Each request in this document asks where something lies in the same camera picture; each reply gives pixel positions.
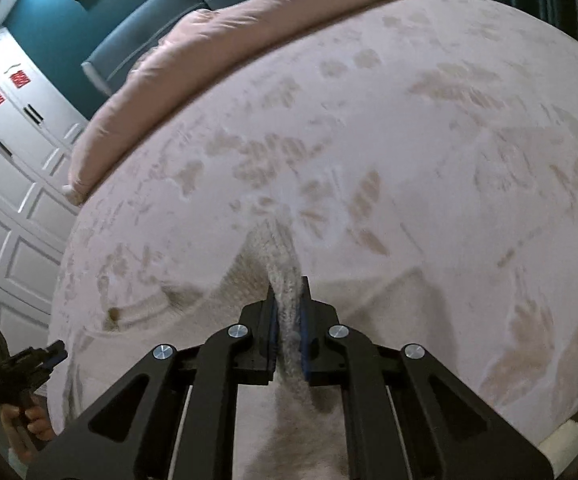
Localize white fluffy rug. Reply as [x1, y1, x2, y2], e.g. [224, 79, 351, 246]
[541, 417, 578, 453]

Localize cream sweater with black hearts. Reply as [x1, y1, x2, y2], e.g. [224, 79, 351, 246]
[86, 220, 422, 480]

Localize white panelled wardrobe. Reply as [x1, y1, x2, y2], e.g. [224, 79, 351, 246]
[0, 27, 90, 376]

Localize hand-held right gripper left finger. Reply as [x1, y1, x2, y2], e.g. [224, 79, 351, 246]
[26, 282, 280, 480]

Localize blue upholstered headboard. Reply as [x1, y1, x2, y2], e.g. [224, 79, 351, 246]
[82, 0, 350, 96]

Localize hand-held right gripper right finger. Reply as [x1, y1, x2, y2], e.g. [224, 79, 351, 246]
[299, 275, 554, 480]

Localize bed with floral cover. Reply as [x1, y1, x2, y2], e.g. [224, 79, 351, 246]
[49, 0, 578, 456]

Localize person's left hand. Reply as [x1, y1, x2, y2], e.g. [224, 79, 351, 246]
[0, 402, 54, 461]

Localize pink duvet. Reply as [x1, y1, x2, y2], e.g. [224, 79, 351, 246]
[64, 0, 440, 206]

